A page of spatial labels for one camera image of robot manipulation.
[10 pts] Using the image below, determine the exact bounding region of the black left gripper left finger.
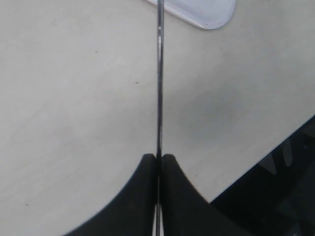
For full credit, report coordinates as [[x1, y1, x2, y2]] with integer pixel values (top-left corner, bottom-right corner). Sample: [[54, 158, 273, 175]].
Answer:
[[67, 154, 158, 236]]

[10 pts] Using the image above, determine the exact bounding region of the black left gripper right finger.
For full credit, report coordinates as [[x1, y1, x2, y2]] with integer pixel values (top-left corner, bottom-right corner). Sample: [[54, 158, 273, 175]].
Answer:
[[161, 154, 246, 236]]

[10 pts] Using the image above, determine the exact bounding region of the thin metal skewer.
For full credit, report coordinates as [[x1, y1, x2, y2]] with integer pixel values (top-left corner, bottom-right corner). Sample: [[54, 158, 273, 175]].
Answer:
[[156, 0, 164, 236]]

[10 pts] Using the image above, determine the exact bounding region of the white rectangular plastic tray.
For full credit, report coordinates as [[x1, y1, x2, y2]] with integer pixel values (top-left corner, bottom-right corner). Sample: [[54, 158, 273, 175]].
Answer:
[[145, 0, 238, 30]]

